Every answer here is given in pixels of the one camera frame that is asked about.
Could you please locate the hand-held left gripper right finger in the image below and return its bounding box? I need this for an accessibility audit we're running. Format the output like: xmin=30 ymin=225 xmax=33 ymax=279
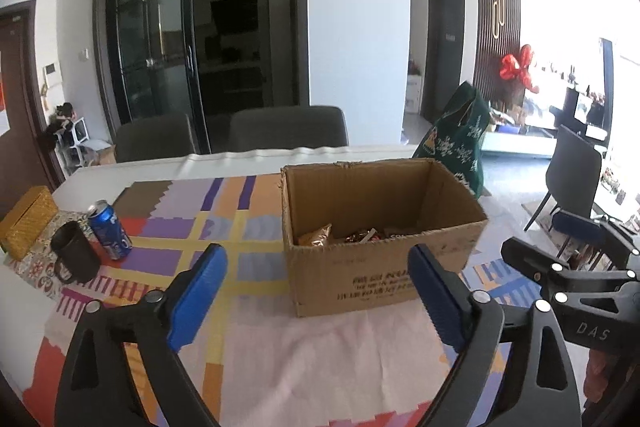
xmin=407 ymin=243 xmax=586 ymax=427

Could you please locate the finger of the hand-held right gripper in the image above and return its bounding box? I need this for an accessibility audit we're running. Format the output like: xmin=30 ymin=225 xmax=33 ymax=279
xmin=501 ymin=236 xmax=638 ymax=308
xmin=551 ymin=211 xmax=640 ymax=258

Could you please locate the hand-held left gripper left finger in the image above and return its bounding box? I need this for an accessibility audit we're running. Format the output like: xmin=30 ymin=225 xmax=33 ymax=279
xmin=54 ymin=243 xmax=229 ymax=427

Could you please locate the cardboard box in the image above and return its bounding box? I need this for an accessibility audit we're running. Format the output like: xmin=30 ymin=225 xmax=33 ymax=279
xmin=280 ymin=158 xmax=489 ymax=319

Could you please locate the foil-wrapped candy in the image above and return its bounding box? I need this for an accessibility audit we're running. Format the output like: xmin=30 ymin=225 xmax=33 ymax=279
xmin=342 ymin=229 xmax=383 ymax=244

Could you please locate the dark grey side chair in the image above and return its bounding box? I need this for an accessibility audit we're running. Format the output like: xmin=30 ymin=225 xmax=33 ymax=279
xmin=525 ymin=124 xmax=603 ymax=233

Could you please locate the white low cabinet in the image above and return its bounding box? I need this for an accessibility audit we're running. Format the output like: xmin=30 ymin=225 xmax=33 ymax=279
xmin=482 ymin=127 xmax=558 ymax=160

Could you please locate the blue drink can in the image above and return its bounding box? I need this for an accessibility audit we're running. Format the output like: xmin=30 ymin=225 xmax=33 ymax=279
xmin=87 ymin=199 xmax=133 ymax=262

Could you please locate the black cabinet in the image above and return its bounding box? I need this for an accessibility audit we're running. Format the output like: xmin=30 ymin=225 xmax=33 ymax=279
xmin=550 ymin=84 xmax=611 ymax=142

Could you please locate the colourful patchwork tablecloth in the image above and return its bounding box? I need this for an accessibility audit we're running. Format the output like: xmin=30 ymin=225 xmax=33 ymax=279
xmin=22 ymin=174 xmax=556 ymax=427

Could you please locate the pile of colourful bags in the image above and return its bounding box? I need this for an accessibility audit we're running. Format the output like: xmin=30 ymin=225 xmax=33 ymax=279
xmin=490 ymin=102 xmax=531 ymax=132

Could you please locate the golden snack packet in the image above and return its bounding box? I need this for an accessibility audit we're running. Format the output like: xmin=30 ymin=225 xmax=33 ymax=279
xmin=298 ymin=223 xmax=333 ymax=249

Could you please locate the green Christmas stocking bag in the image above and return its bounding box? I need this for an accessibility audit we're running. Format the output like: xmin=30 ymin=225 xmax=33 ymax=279
xmin=411 ymin=81 xmax=492 ymax=200

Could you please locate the black mug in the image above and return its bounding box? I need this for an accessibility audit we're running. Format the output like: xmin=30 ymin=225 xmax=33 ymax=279
xmin=50 ymin=221 xmax=102 ymax=285

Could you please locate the grey dining chair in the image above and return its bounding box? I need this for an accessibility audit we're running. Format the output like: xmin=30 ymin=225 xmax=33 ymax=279
xmin=114 ymin=113 xmax=197 ymax=164
xmin=227 ymin=105 xmax=349 ymax=154

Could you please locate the red bow decoration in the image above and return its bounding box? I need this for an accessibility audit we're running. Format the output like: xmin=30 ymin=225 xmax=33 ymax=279
xmin=500 ymin=44 xmax=541 ymax=95

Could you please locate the patterned table mat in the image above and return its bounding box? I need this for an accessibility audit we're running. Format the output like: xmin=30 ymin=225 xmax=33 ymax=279
xmin=4 ymin=209 xmax=101 ymax=303

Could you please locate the wicker tissue box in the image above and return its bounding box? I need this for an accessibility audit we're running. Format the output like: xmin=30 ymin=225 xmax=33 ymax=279
xmin=0 ymin=185 xmax=60 ymax=258

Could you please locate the white shoe rack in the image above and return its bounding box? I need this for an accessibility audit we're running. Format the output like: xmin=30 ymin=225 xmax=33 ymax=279
xmin=52 ymin=119 xmax=93 ymax=168

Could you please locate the white storage cabinet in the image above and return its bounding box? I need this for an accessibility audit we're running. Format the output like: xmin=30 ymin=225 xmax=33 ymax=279
xmin=406 ymin=74 xmax=423 ymax=112

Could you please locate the dark interior door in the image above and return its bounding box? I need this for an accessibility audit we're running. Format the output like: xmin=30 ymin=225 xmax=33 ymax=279
xmin=420 ymin=0 xmax=478 ymax=125

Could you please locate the black bag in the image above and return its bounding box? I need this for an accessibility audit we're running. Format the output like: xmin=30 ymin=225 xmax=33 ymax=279
xmin=47 ymin=103 xmax=76 ymax=142

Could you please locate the brown entrance door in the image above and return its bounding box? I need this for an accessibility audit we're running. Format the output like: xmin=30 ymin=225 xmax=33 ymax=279
xmin=0 ymin=0 xmax=66 ymax=218

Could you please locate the black glass sliding door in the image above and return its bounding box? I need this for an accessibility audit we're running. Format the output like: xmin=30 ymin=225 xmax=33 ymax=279
xmin=95 ymin=0 xmax=308 ymax=148

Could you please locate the red and white door poster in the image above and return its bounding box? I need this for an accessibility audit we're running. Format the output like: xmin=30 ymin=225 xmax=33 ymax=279
xmin=0 ymin=52 xmax=11 ymax=138

